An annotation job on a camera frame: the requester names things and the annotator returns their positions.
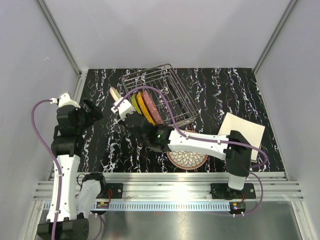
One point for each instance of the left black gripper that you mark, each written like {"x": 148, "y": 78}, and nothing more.
{"x": 95, "y": 112}

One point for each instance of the cream round plate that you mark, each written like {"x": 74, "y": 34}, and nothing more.
{"x": 115, "y": 94}

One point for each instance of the pink polka dot plate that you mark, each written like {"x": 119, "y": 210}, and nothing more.
{"x": 152, "y": 108}

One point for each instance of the metal wire dish rack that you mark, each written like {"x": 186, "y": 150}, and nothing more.
{"x": 165, "y": 78}

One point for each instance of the green polka dot plate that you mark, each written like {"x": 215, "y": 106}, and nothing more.
{"x": 135, "y": 104}

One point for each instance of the orange polka dot plate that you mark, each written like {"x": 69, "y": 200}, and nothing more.
{"x": 144, "y": 108}

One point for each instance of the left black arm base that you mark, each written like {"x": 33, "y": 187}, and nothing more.
{"x": 111, "y": 190}

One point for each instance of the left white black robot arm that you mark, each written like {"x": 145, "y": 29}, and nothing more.
{"x": 68, "y": 214}

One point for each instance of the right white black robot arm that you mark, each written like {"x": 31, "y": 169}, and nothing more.
{"x": 232, "y": 148}

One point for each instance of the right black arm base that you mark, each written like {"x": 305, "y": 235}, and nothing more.
{"x": 222, "y": 191}

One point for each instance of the floral patterned brown plate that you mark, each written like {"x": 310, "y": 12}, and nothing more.
{"x": 187, "y": 160}

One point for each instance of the black marble pattern mat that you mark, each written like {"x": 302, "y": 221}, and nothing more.
{"x": 109, "y": 148}

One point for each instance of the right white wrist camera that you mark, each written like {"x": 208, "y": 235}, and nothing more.
{"x": 122, "y": 107}

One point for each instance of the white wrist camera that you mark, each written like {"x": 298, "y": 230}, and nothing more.
{"x": 122, "y": 107}
{"x": 65, "y": 99}

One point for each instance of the left aluminium frame post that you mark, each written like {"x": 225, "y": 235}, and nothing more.
{"x": 59, "y": 37}

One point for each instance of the aluminium frame post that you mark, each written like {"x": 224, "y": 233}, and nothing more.
{"x": 275, "y": 34}
{"x": 59, "y": 37}

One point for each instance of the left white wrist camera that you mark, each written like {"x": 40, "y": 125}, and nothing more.
{"x": 65, "y": 99}

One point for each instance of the white slotted cable duct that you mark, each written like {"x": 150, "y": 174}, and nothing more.
{"x": 140, "y": 206}

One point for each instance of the right aluminium frame post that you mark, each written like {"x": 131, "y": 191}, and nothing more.
{"x": 275, "y": 34}

